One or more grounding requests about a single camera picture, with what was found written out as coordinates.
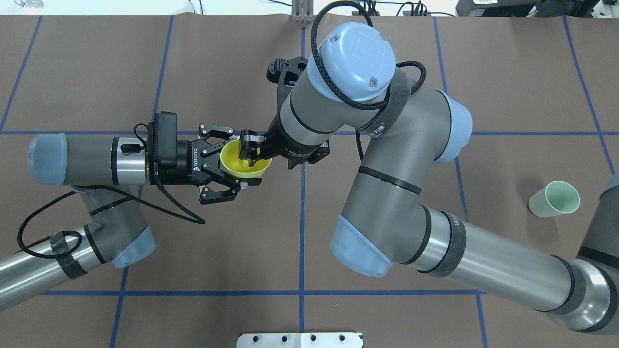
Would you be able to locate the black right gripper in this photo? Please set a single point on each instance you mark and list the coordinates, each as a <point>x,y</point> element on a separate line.
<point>301,152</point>

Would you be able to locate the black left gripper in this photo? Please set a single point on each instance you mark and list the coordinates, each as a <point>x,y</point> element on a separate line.
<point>185,158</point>

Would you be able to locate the yellow plastic cup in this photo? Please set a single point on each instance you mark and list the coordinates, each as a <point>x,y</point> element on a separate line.
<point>233,165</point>

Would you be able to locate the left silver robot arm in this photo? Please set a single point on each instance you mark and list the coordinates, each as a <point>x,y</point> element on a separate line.
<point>101,172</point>

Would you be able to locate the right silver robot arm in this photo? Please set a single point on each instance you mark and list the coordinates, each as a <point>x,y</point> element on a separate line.
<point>538,151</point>

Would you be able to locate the green plastic cup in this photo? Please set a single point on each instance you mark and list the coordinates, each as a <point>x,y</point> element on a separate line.
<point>555,199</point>

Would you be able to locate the clear tape roll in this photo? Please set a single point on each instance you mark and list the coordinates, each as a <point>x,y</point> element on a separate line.
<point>30,6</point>

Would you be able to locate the black box white label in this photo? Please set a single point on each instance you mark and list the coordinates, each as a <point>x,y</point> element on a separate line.
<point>494,8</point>

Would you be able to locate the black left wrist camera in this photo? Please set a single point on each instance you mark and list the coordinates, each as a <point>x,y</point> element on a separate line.
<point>162,140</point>

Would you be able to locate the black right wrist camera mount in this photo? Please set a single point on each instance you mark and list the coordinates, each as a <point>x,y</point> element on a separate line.
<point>285,73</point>

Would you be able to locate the aluminium frame post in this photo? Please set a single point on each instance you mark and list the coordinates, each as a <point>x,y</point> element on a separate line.
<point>302,11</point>

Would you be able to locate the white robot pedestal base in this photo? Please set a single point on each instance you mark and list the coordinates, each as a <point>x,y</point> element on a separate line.
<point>301,340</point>

